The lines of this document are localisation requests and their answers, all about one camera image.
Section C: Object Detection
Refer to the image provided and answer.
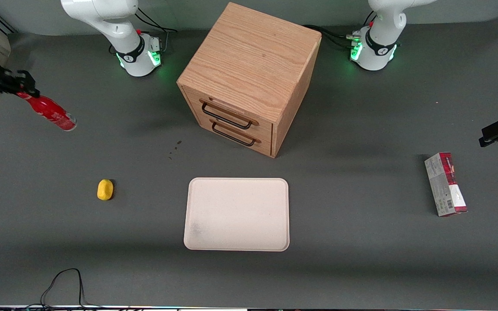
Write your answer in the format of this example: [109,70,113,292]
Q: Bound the red coke bottle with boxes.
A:
[16,92,78,131]

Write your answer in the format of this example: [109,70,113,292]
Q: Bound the black metal drawer handle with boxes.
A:
[201,102,253,130]
[211,122,257,146]

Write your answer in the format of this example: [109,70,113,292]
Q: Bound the black right arm base cables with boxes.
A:
[134,8,178,54]

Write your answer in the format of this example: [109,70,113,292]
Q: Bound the black left arm base cables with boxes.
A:
[303,11,377,49]

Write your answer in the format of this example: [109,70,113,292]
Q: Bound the wooden drawer front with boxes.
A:
[197,117,274,157]
[182,86,274,140]

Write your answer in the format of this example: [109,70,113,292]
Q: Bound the thin black looped cable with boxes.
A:
[26,268,102,311]

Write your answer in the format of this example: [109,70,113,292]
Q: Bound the wooden drawer cabinet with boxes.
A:
[176,2,322,159]

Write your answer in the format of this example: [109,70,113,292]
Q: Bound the black arm base cables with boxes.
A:
[303,11,377,49]
[134,8,178,54]

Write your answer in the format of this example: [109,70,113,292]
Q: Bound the red and white carton box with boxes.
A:
[424,152,468,217]

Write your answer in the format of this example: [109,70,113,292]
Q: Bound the white rectangular plastic tray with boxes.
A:
[183,177,291,252]

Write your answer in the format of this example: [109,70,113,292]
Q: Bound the yellow oval sponge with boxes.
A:
[97,179,114,201]

